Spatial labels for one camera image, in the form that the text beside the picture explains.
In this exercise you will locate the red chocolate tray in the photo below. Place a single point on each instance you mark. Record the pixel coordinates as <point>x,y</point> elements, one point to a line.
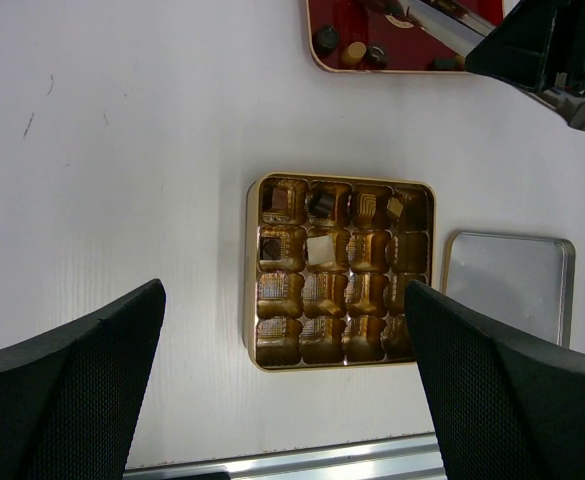
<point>393,45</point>

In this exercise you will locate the dark cube chocolate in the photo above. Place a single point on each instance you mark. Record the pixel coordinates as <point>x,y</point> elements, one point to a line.
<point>321,204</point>

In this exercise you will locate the silver tin lid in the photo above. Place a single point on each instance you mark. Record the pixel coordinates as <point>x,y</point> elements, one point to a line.
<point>524,281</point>

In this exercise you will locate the dark round chocolate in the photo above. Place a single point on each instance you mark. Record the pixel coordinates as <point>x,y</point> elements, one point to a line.
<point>325,40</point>

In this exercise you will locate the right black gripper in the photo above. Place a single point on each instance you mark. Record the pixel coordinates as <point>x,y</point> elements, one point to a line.
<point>539,44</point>

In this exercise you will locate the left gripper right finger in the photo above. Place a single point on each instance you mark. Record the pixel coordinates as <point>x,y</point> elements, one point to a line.
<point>504,404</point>

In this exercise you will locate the metal tongs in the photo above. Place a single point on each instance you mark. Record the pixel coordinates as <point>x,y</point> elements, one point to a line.
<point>461,30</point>

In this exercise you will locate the tan cube chocolate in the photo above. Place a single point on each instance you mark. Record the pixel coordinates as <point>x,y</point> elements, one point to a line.
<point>394,209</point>

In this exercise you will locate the aluminium rail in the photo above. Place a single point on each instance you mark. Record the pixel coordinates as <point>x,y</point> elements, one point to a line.
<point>409,457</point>

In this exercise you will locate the tan round chocolate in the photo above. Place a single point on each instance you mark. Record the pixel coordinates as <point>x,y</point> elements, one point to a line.
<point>353,54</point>

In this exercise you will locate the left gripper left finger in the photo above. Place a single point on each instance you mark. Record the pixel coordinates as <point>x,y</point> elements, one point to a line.
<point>70,397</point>

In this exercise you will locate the brown square chocolate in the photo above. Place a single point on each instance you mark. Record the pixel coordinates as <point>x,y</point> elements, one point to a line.
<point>274,199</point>

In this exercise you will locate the white square chocolate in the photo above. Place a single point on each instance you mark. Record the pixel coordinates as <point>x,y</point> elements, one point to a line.
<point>320,250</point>

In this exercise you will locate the gold chocolate box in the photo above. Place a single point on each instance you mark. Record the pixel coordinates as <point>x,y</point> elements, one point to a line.
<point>347,313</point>

